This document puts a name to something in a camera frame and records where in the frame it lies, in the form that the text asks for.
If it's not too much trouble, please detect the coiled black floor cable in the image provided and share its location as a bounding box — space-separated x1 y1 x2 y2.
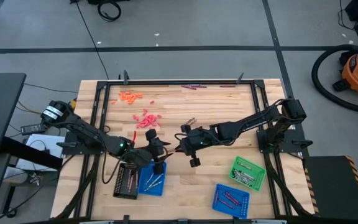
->
96 0 122 22

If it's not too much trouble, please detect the long black floor cable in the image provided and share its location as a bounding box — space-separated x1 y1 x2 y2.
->
73 0 110 80

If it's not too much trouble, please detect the black power adapter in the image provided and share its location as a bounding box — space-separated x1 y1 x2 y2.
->
20 123 47 136

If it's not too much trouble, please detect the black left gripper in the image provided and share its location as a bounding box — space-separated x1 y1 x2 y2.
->
125 128 174 175

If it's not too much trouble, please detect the black plastic basket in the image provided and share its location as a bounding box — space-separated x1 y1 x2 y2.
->
112 162 141 200

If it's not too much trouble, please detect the green plastic basket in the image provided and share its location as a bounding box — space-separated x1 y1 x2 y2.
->
227 155 267 192

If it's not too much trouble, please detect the blue plastic basket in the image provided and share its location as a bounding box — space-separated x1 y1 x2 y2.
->
137 161 168 197
211 183 250 220

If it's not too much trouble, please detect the black platform with hazard stripes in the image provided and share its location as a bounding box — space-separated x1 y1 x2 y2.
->
302 155 358 222

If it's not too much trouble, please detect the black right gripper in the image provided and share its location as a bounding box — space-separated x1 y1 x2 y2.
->
174 124 218 169

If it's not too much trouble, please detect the white box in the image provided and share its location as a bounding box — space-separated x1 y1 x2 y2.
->
16 133 67 172

